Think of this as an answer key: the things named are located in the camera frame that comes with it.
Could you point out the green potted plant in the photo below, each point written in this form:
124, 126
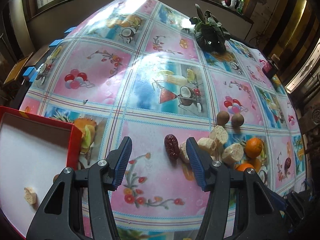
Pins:
210, 32

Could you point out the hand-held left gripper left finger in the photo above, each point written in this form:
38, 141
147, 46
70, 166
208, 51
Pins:
123, 160

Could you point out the wooden chair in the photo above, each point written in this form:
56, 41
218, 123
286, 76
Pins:
17, 70

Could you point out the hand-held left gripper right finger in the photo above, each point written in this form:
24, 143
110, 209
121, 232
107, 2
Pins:
196, 165

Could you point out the blue tile block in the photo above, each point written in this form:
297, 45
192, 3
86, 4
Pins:
56, 42
70, 30
28, 72

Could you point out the green bottle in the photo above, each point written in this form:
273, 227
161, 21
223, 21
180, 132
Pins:
242, 3

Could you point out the orange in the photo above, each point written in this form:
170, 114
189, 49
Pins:
246, 167
253, 147

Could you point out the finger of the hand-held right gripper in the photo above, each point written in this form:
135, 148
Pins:
277, 200

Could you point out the dark carved wooden furniture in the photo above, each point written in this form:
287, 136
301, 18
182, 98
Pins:
312, 120

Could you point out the red box white inside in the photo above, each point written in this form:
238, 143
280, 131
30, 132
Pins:
30, 155

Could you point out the printed plastic tablecloth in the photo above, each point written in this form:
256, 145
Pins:
100, 80

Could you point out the dark red date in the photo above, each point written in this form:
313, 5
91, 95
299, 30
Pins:
171, 147
287, 164

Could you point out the dark jar pink label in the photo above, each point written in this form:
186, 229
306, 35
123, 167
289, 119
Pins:
270, 67

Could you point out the wooden stool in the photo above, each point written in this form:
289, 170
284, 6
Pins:
37, 53

